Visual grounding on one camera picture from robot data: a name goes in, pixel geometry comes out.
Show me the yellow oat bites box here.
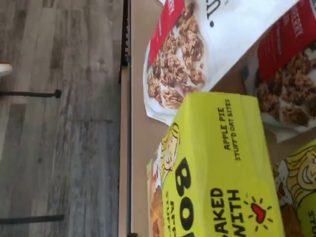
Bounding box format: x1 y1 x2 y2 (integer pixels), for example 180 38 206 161
147 91 286 237

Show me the cardboard box container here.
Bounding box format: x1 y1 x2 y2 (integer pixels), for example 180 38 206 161
118 0 316 237

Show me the black stand leg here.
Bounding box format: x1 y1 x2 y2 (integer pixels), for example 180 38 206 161
0 90 62 99
0 214 65 222

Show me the red label granola bag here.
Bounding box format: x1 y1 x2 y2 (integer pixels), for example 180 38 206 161
243 0 316 144
143 0 307 124

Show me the black metal shelving rack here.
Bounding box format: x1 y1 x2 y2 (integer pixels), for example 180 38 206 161
118 0 132 237

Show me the white rounded object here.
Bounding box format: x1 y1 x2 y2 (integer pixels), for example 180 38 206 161
0 60 12 74

